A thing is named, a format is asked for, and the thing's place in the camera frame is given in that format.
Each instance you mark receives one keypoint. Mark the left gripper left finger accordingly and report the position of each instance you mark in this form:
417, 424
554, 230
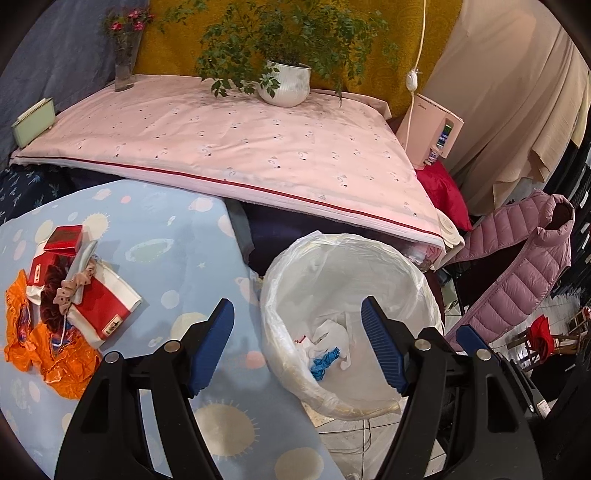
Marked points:
105, 438

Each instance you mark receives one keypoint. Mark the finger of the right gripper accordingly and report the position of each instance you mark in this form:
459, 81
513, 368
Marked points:
468, 338

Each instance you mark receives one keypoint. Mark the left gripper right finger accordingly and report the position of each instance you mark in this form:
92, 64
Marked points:
463, 403

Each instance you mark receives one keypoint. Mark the orange foil wrapper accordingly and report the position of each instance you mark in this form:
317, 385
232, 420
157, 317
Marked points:
65, 362

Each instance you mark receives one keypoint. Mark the large red white paper pouch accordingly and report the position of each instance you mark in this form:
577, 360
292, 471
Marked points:
107, 301

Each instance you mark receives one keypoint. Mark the small red white paper pouch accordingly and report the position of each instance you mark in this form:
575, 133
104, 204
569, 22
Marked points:
36, 278

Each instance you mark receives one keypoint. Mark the blue crumpled trash in bin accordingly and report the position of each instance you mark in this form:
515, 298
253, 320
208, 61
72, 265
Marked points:
320, 365

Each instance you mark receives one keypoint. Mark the white bag lined trash bin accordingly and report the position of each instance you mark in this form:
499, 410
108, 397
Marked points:
311, 302

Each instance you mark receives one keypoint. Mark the small wooden stool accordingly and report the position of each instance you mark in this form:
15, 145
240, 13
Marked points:
540, 343

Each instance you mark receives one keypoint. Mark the pink down jacket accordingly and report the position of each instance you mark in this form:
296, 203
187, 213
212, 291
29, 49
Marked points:
510, 263

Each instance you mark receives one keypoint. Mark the dark red velvet scrunchie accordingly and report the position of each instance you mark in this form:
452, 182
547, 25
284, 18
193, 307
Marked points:
51, 315

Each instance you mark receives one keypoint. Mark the red cushion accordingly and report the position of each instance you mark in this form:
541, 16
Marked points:
445, 194

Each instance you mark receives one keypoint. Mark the grey blue cloth pouch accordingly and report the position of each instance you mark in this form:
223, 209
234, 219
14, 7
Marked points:
81, 259

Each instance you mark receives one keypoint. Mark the pink dotted bed cover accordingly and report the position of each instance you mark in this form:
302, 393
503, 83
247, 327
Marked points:
331, 156

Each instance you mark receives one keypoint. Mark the pink water dispenser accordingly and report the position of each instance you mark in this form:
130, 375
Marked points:
428, 131

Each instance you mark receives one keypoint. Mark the navy floral cloth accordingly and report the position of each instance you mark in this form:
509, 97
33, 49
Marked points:
24, 188

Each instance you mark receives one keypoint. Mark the beige curtain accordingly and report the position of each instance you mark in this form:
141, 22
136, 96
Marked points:
518, 81

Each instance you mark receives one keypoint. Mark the mint green tissue box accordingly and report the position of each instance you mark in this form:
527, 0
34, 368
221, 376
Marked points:
33, 122

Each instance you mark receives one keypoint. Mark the potted green plant white pot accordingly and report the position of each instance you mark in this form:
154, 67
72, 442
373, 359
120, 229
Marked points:
245, 46

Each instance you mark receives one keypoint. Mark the blue grey fabric backdrop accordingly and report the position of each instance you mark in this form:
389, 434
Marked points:
66, 56

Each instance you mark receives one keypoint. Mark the mustard yellow fabric backdrop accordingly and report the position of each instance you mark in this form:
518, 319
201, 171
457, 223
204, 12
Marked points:
420, 29

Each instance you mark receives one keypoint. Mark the glass vase red flowers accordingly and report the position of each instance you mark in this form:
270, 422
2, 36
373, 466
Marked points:
125, 28

